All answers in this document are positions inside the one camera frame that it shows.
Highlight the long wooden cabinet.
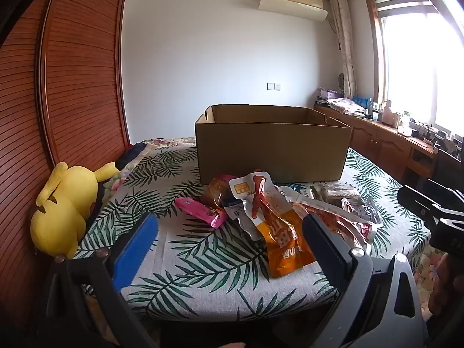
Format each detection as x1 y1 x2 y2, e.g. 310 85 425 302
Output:
313 105 436 191

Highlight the wooden framed window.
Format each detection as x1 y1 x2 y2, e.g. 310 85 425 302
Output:
364 0 464 142

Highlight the white wall air conditioner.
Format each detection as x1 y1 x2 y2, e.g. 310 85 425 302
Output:
258 0 329 20

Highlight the clear sausage snack packet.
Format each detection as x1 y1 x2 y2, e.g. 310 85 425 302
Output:
341 197 382 224

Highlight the clear sesame cracker packet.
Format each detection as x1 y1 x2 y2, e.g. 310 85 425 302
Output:
313 183 364 204

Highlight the brown cardboard box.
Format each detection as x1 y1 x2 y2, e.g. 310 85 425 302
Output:
195 104 353 185

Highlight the red and white snack packet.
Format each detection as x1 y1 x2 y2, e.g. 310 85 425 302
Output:
292 201 378 249

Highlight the wooden slatted wardrobe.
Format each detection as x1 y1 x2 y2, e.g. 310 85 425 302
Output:
0 0 132 334

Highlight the person's right hand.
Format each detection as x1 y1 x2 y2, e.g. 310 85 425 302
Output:
429 253 464 321

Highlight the dark chair back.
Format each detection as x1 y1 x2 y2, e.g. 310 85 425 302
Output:
432 148 464 191

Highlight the small white bottle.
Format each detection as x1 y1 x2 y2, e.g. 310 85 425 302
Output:
397 110 410 135

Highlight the leaf print cloth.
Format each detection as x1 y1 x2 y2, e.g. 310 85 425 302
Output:
74 138 432 320

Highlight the orange snack packet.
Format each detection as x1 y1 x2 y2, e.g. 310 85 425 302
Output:
255 208 317 279

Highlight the folded patterned cloth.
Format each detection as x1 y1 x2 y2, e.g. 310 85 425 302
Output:
327 98 367 117

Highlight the pink snack packet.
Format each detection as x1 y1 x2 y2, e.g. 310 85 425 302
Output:
175 196 228 228

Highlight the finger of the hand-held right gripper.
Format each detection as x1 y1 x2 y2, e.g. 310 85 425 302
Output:
426 179 464 205
397 186 442 226

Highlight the dark folded clothing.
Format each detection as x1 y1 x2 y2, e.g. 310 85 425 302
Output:
115 143 147 170

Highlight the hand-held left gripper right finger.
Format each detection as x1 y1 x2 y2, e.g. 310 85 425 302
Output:
302 213 429 348

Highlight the white plastic jug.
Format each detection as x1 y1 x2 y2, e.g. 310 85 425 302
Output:
380 99 397 127

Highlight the patterned curtain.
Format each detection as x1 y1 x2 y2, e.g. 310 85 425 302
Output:
328 0 358 99

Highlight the white chicken feet packet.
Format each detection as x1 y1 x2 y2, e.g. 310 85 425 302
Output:
228 170 291 242

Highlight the white blue-topped snack packet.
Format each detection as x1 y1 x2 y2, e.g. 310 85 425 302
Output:
222 197 251 226

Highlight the brown snack packet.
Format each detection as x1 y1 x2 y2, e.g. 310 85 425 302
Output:
201 177 233 210

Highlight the small white snack packet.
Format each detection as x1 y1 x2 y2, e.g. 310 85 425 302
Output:
278 185 316 204

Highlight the yellow plush toy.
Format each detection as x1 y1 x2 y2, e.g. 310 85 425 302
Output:
30 162 120 258

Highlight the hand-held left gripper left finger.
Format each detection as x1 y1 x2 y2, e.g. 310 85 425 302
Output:
36 212 160 348

